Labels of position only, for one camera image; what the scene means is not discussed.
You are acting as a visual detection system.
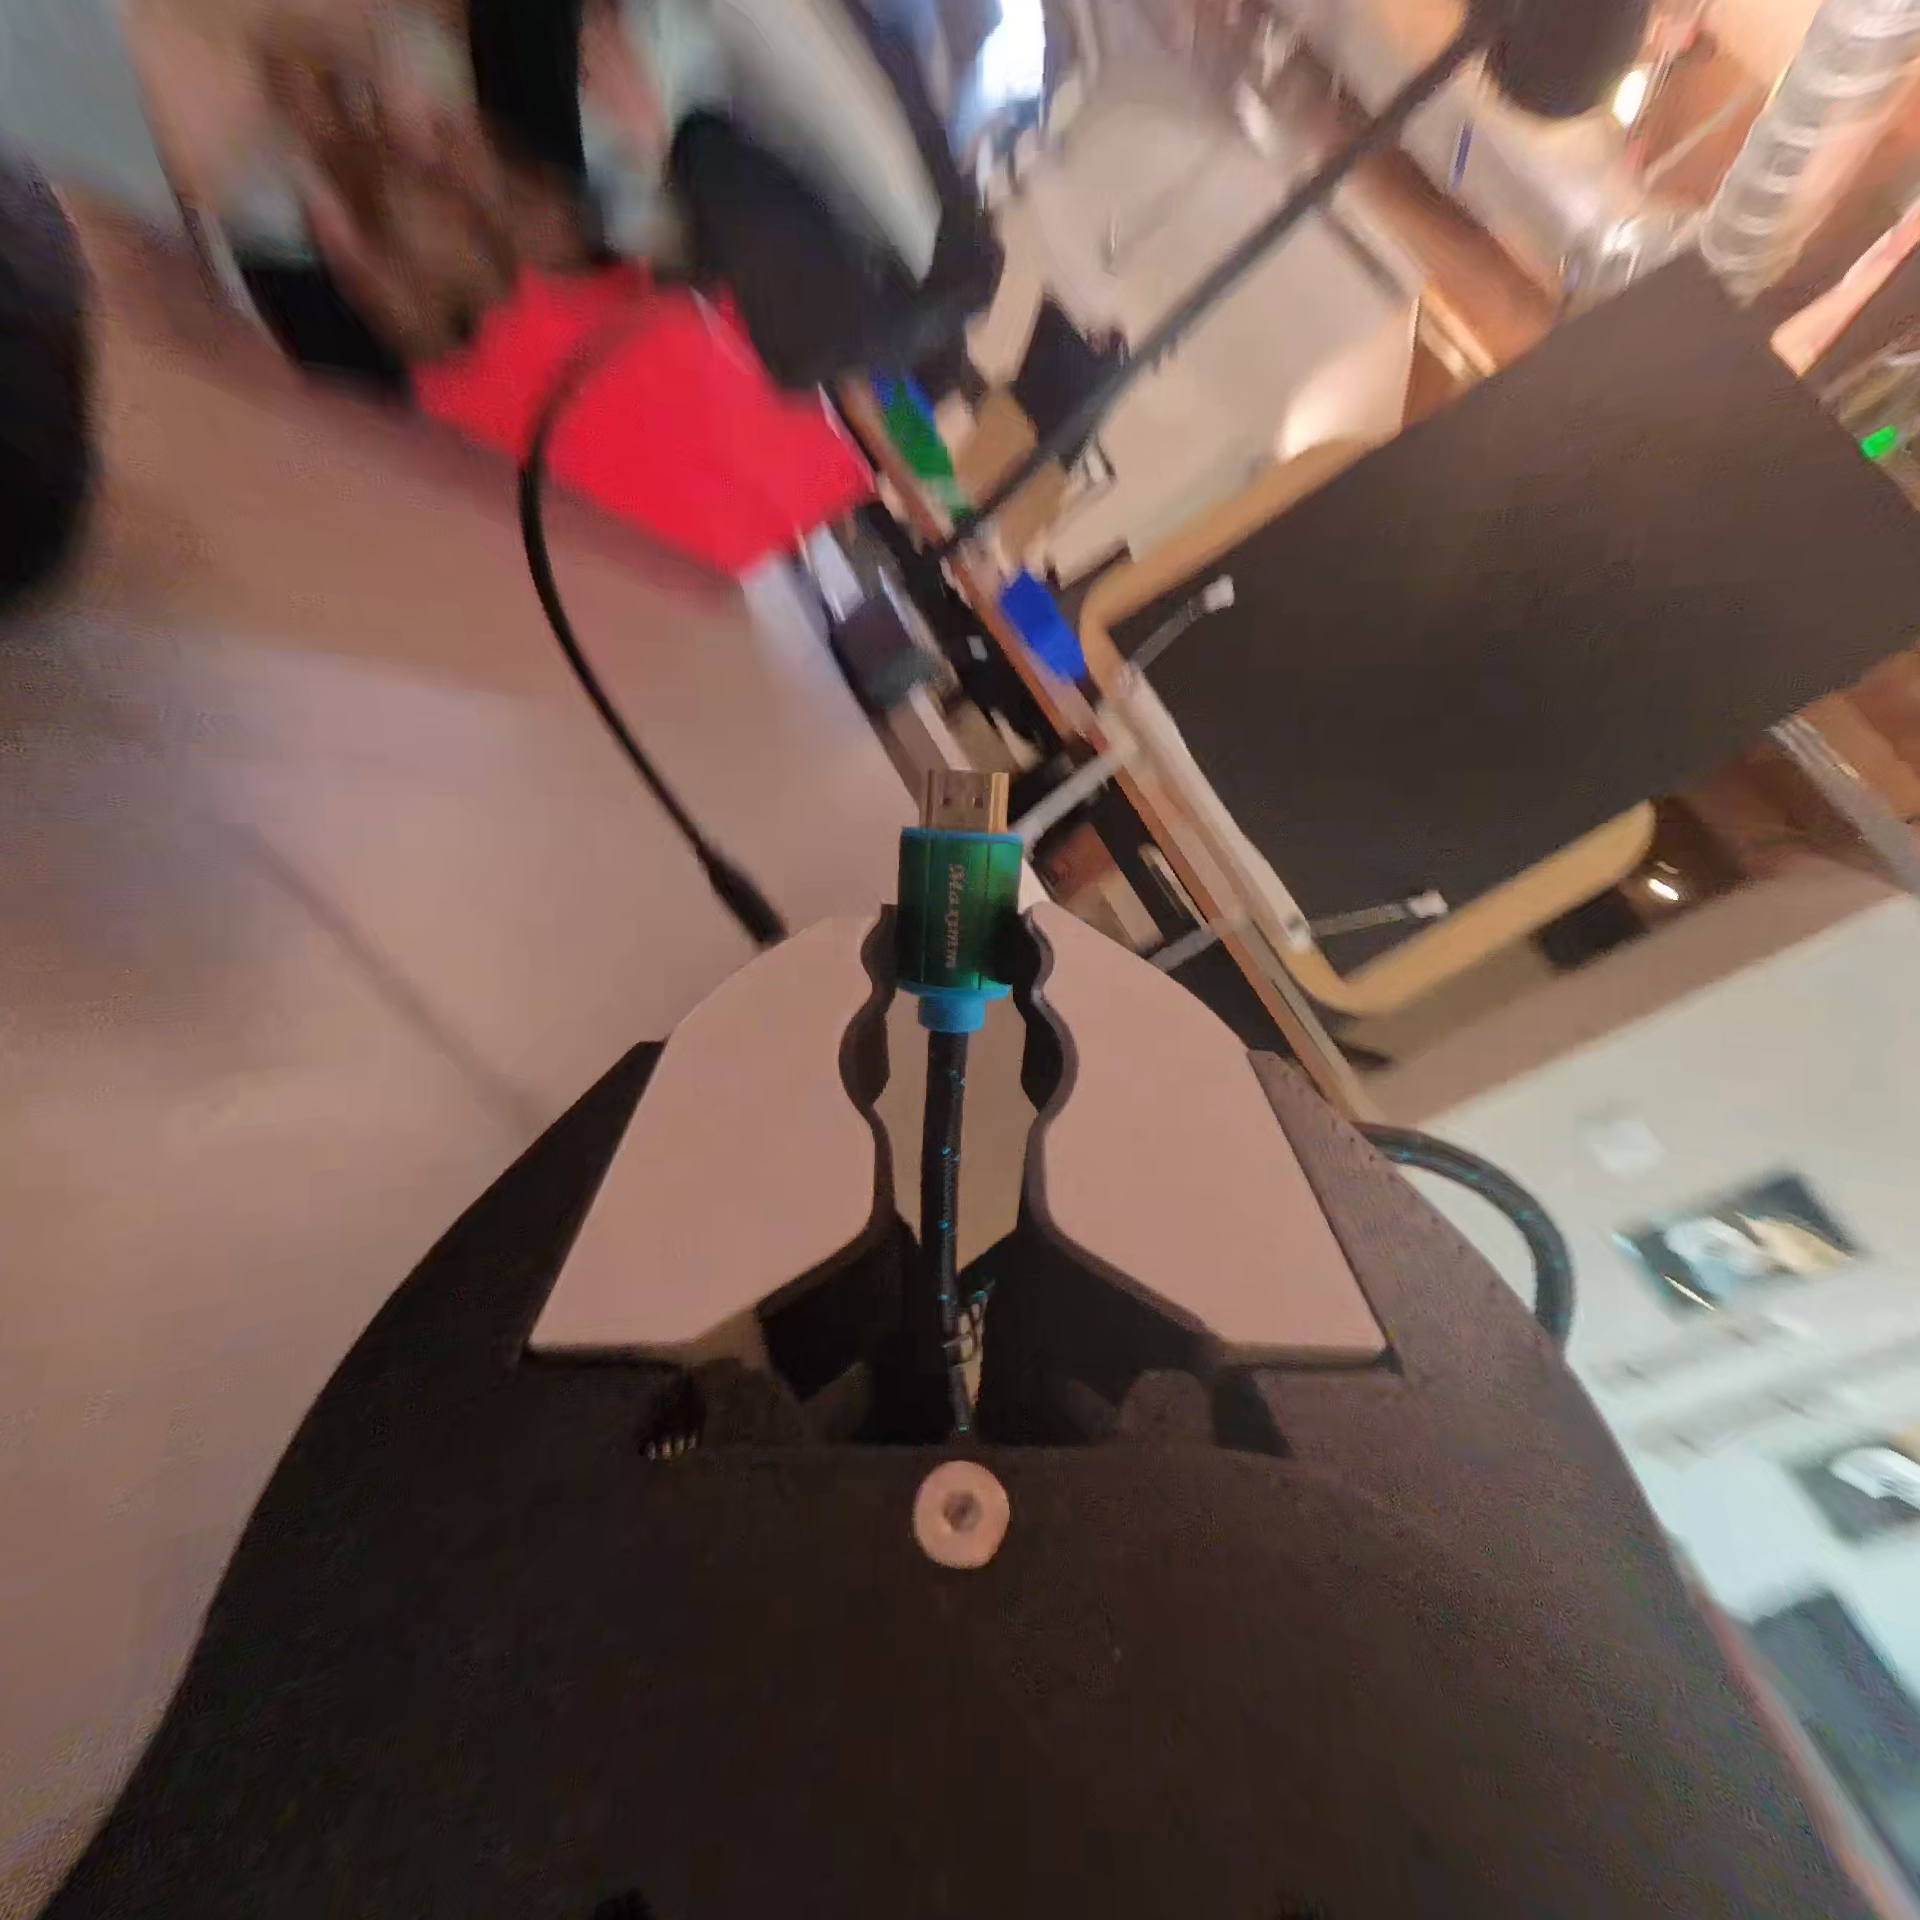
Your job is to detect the silver ventilation duct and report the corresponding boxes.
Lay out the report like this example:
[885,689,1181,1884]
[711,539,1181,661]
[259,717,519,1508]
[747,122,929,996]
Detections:
[1702,0,1920,295]

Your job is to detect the red plastic bin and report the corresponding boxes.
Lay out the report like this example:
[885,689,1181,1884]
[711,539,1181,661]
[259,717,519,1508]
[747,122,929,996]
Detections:
[410,259,882,584]

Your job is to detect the grey box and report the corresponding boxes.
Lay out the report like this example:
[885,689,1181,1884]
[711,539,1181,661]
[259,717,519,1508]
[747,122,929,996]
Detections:
[830,591,934,712]

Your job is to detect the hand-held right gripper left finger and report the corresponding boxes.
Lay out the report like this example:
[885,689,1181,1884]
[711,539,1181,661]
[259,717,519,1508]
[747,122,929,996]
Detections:
[529,915,902,1360]

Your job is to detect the black metal pole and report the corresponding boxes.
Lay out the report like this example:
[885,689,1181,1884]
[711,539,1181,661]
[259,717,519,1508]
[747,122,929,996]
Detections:
[951,0,1653,536]

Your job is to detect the black board with wooden rim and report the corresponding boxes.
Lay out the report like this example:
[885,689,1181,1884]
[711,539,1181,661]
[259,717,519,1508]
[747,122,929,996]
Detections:
[1078,252,1920,1025]

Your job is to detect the green plastic bin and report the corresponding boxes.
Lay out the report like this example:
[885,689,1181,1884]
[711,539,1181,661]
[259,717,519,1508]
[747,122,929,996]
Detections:
[873,372,965,514]

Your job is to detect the phone sign door window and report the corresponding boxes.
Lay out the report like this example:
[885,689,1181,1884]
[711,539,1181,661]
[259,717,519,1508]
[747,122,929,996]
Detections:
[1617,1176,1863,1320]
[1793,1439,1920,1547]

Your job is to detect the black quilted pad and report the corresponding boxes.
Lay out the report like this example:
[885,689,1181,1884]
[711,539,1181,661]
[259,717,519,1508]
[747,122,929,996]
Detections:
[0,159,105,608]

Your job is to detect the braided hdmi cable green plugs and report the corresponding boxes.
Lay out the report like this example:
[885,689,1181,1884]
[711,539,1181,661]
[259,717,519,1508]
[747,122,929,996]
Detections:
[892,768,1579,1433]

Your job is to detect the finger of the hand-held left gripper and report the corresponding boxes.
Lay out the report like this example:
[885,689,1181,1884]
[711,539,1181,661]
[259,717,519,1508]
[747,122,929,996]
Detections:
[667,0,1010,388]

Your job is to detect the black braided switch cable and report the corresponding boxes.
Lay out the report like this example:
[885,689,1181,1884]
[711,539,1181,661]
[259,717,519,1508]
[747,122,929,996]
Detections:
[514,353,793,952]

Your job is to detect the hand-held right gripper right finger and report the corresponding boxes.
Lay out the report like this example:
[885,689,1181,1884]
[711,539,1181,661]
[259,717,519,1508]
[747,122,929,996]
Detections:
[1020,901,1386,1364]

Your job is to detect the person's left hand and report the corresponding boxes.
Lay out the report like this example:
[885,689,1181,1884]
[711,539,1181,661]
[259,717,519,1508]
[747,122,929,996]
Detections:
[129,0,594,384]

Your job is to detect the blue plastic bin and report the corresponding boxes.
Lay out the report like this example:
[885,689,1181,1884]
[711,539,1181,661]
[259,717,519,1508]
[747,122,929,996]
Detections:
[994,570,1093,689]

